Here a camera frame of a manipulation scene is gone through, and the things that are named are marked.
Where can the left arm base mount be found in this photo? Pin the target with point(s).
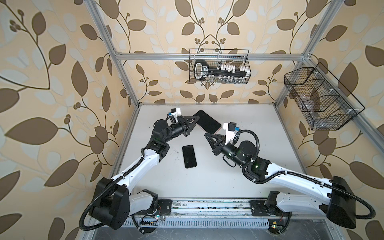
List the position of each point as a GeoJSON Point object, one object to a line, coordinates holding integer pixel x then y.
{"type": "Point", "coordinates": [146, 221]}

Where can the back wall wire basket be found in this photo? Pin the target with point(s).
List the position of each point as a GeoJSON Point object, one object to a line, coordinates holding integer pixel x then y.
{"type": "Point", "coordinates": [237, 57]}

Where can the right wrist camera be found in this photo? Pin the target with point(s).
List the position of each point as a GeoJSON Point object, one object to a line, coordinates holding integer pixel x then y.
{"type": "Point", "coordinates": [231, 130]}

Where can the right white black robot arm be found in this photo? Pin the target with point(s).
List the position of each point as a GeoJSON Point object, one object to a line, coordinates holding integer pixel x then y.
{"type": "Point", "coordinates": [332, 198]}

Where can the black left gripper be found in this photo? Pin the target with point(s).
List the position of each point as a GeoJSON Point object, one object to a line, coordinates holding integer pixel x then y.
{"type": "Point", "coordinates": [184, 126]}

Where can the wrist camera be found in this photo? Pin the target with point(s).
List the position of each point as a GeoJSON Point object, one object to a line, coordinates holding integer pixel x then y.
{"type": "Point", "coordinates": [231, 130]}
{"type": "Point", "coordinates": [175, 112]}

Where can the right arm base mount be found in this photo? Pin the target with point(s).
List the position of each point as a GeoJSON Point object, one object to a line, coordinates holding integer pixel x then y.
{"type": "Point", "coordinates": [277, 227]}

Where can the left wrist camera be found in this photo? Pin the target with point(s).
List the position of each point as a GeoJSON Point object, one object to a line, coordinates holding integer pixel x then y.
{"type": "Point", "coordinates": [175, 112]}

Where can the right wall wire basket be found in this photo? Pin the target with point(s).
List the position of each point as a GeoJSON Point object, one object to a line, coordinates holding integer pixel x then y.
{"type": "Point", "coordinates": [326, 103]}

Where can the black phone on table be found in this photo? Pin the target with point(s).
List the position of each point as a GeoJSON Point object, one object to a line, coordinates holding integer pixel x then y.
{"type": "Point", "coordinates": [189, 156]}

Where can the black tool in basket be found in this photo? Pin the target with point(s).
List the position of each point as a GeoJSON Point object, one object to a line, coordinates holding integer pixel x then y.
{"type": "Point", "coordinates": [202, 70]}

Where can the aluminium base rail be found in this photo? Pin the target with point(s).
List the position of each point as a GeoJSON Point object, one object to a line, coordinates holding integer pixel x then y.
{"type": "Point", "coordinates": [210, 207]}

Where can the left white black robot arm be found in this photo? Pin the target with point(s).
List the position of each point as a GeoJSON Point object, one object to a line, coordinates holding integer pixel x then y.
{"type": "Point", "coordinates": [122, 184]}

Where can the wall wire basket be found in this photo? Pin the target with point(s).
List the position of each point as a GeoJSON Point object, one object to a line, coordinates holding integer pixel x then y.
{"type": "Point", "coordinates": [326, 103]}
{"type": "Point", "coordinates": [237, 57]}

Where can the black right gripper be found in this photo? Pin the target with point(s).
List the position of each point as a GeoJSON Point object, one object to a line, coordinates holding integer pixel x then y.
{"type": "Point", "coordinates": [219, 145]}

